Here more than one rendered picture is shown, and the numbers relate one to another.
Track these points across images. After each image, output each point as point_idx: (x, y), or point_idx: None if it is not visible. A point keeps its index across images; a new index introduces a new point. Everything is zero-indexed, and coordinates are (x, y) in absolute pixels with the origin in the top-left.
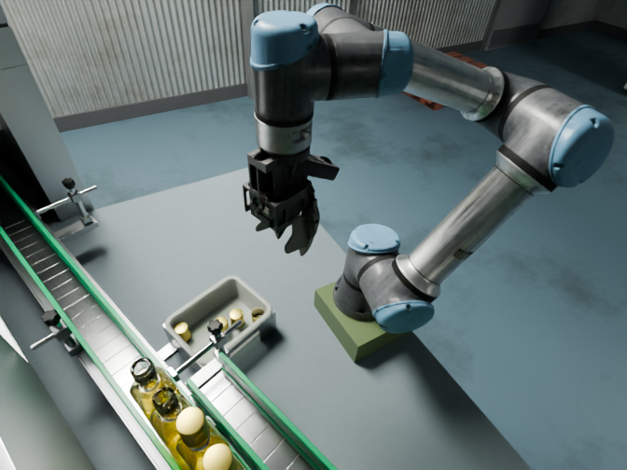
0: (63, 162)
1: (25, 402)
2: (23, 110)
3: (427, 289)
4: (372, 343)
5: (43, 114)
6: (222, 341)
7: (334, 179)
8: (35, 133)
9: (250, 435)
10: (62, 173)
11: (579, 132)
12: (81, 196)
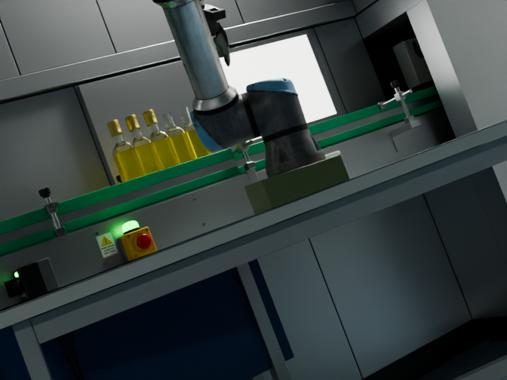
0: (452, 81)
1: (173, 106)
2: (426, 35)
3: (193, 99)
4: (250, 193)
5: (436, 37)
6: (238, 146)
7: (211, 19)
8: (434, 53)
9: None
10: (453, 91)
11: None
12: (399, 96)
